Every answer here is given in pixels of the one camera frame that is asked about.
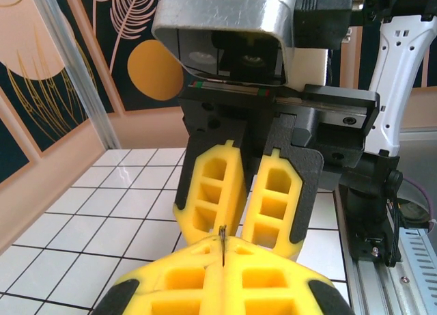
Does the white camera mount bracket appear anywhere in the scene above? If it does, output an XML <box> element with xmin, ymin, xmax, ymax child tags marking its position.
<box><xmin>288</xmin><ymin>48</ymin><xmax>330</xmax><ymax>87</ymax></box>

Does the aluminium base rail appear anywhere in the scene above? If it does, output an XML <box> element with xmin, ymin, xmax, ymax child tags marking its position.
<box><xmin>336</xmin><ymin>191</ymin><xmax>416</xmax><ymax>315</ymax></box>

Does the grey slotted cable duct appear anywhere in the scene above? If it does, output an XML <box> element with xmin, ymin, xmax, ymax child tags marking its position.
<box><xmin>392</xmin><ymin>225</ymin><xmax>437</xmax><ymax>315</ymax></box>

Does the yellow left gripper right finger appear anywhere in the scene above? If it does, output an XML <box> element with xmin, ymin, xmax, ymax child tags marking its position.
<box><xmin>221</xmin><ymin>235</ymin><xmax>353</xmax><ymax>315</ymax></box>

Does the aluminium corner post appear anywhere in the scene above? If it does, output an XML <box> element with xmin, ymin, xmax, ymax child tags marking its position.
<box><xmin>32</xmin><ymin>0</ymin><xmax>123</xmax><ymax>151</ymax></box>

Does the silver split keyring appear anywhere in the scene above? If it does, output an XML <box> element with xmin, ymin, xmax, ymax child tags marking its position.
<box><xmin>219</xmin><ymin>223</ymin><xmax>227</xmax><ymax>269</ymax></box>

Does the grey metal base sheet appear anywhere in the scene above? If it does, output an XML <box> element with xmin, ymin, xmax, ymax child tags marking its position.
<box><xmin>397</xmin><ymin>126</ymin><xmax>437</xmax><ymax>227</ymax></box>

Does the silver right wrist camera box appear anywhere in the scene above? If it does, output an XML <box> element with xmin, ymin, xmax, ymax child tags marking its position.
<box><xmin>151</xmin><ymin>0</ymin><xmax>296</xmax><ymax>87</ymax></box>

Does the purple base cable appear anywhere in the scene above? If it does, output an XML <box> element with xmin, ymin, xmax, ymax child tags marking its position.
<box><xmin>402</xmin><ymin>177</ymin><xmax>437</xmax><ymax>227</ymax></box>

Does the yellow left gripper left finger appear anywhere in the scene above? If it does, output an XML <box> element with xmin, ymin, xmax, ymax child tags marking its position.
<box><xmin>91</xmin><ymin>234</ymin><xmax>225</xmax><ymax>315</ymax></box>

